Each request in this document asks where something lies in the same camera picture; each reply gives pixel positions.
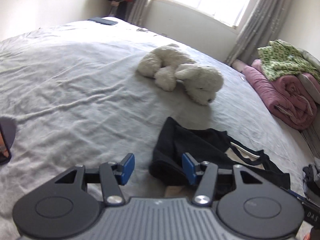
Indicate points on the grey pink pillow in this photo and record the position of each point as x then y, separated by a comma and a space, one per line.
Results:
308, 81

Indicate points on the black and cream raglan sweatshirt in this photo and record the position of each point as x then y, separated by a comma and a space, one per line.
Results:
207, 145

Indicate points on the grey bed sheet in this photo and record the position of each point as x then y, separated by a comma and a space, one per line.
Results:
77, 99

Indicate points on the grey padded headboard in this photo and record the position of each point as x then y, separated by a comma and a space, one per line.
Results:
312, 138

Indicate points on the green patterned blanket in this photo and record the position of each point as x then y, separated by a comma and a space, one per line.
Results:
281, 58

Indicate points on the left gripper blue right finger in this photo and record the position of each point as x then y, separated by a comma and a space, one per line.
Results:
204, 176

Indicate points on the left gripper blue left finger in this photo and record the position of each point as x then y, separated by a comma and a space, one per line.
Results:
112, 176

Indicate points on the pink folded quilt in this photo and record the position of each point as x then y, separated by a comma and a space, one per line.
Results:
286, 98

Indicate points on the black folded garment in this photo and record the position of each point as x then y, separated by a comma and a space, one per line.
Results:
311, 179

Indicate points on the grey dotted curtain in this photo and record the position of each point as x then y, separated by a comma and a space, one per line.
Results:
263, 25

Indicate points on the white plush dog toy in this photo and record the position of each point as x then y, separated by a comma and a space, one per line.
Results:
168, 65

